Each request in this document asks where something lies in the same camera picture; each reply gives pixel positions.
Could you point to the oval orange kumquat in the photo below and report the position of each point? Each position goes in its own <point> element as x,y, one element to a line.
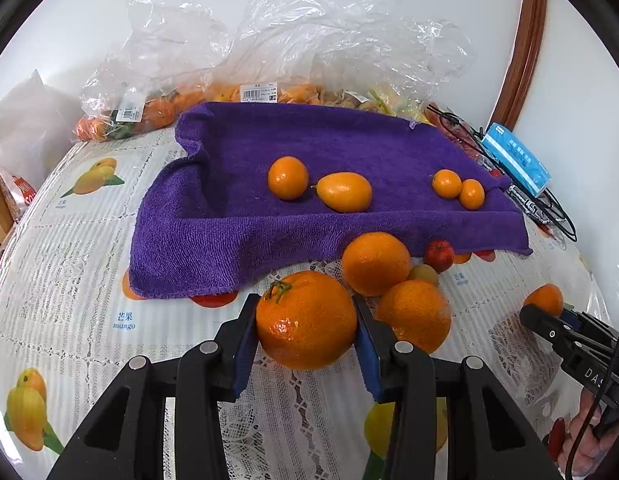
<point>345,191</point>

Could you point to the grey patterned mat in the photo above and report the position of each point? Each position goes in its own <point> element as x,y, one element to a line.
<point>527,202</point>

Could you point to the small orange mandarin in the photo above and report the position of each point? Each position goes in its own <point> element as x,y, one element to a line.
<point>288,178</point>

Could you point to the small yellow-green fruit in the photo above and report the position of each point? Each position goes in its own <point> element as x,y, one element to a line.
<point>423,274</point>

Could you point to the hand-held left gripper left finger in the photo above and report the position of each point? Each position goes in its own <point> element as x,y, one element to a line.
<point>244,350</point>

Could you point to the clear bag of mandarins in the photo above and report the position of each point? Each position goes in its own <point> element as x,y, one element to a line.
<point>154,110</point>

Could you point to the small round kumquat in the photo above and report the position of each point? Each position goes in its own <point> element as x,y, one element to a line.
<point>472,194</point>
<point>447,183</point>

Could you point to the small red fruit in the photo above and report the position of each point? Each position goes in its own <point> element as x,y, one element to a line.
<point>495,173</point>
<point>438,255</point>

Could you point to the blue tissue pack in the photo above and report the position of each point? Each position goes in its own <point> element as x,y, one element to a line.
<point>517,157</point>

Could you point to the brown wooden door frame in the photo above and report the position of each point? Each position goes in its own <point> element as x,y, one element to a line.
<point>527,45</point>

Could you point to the large orange mandarin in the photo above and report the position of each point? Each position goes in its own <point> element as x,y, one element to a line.
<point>376,263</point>
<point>413,316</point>
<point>306,320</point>
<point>544,300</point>

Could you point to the clear bag of yellow fruits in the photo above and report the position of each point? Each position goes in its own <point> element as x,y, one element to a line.
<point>394,102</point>

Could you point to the purple towel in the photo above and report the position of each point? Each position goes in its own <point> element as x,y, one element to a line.
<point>239,200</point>

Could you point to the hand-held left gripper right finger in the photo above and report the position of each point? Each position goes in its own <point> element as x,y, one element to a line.
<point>367,355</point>

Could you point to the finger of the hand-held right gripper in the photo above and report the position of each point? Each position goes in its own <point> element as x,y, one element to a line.
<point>572,317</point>
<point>539,322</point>

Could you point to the clear bag of kumquats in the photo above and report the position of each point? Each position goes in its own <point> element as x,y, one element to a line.
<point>289,94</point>

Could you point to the person's right hand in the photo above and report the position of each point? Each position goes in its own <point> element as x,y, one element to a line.
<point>584,440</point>

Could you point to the bag of small red fruits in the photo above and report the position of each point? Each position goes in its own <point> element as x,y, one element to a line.
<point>459,135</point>

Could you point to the clear bag of brown fruits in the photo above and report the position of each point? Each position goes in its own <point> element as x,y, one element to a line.
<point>339,97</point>

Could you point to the white plastic bag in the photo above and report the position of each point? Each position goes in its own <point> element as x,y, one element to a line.
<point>24,125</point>

